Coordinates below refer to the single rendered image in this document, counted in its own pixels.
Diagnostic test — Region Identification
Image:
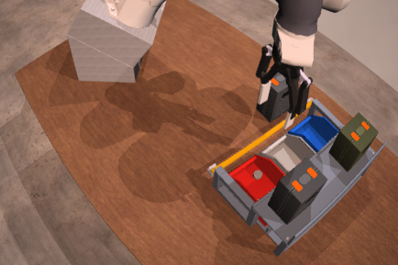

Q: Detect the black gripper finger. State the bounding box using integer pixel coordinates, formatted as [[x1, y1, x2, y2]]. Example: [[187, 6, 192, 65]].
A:
[[283, 67, 313, 129], [256, 44, 282, 104]]

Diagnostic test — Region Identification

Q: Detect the red bin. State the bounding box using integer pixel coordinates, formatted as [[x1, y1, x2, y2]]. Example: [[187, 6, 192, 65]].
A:
[[229, 154, 285, 202]]

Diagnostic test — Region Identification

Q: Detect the orange long bar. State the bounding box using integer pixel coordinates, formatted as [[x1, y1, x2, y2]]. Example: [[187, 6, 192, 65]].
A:
[[211, 101, 312, 173]]

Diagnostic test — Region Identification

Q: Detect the blue open bin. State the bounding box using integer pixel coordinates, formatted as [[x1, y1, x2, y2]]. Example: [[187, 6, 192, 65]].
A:
[[290, 115, 339, 152]]

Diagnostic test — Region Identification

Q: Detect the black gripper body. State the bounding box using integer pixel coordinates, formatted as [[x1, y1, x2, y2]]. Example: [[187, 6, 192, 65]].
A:
[[271, 42, 304, 80]]

